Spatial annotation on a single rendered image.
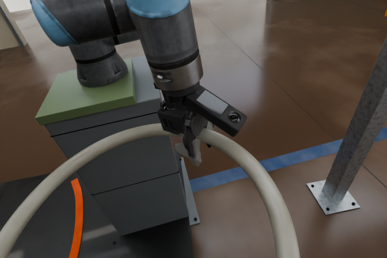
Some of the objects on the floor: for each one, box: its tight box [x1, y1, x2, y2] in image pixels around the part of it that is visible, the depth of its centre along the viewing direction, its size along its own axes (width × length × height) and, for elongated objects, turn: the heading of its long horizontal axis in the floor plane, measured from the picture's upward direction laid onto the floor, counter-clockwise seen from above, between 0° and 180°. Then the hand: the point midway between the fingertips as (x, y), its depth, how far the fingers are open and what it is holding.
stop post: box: [306, 10, 387, 215], centre depth 100 cm, size 20×20×109 cm
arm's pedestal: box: [44, 55, 200, 245], centre depth 119 cm, size 50×50×85 cm
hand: (205, 154), depth 54 cm, fingers closed on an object, 5 cm apart
